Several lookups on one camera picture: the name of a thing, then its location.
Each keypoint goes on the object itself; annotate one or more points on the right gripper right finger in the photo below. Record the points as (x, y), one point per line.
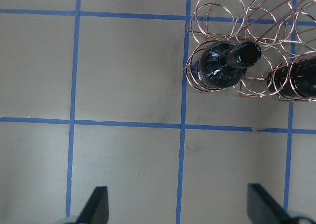
(262, 208)

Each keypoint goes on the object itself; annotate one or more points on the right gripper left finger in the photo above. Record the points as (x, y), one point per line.
(96, 210)

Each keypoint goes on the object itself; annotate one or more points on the right dark wine bottle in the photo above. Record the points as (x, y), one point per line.
(295, 82)

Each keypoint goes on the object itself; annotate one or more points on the dark wine bottle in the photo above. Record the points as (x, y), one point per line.
(295, 82)
(224, 64)

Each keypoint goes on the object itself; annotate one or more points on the left dark wine bottle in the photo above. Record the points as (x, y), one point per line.
(224, 64)

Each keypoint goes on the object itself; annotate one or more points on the copper wire bottle basket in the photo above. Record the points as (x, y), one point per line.
(264, 48)

